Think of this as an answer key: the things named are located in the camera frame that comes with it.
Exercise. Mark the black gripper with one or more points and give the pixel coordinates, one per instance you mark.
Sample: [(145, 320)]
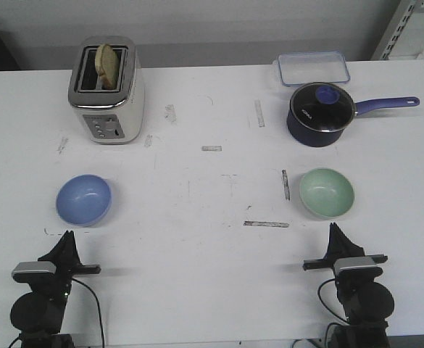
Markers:
[(335, 233), (68, 263)]

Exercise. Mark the blue bowl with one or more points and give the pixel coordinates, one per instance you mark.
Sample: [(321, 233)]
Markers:
[(84, 200)]

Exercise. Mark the green bowl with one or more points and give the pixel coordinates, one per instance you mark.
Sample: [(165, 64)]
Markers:
[(326, 193)]

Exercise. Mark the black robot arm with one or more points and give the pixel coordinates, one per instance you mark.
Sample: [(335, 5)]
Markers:
[(366, 303), (39, 314)]

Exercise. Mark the dark blue saucepan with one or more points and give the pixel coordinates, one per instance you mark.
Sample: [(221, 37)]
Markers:
[(315, 138)]

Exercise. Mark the glass lid blue knob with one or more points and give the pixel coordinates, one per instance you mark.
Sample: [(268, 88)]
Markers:
[(322, 107)]

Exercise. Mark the white silver toaster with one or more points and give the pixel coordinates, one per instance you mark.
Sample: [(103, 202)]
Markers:
[(108, 116)]

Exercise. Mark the clear plastic container blue rim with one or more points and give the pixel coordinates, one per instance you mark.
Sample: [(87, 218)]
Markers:
[(296, 69)]

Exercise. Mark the bread slice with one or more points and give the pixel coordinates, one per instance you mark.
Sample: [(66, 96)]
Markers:
[(107, 66)]

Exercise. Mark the metal shelving upright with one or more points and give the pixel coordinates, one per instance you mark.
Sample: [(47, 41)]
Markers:
[(395, 28)]

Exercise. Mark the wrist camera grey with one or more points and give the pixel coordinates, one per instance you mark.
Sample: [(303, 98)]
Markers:
[(34, 272), (353, 264)]

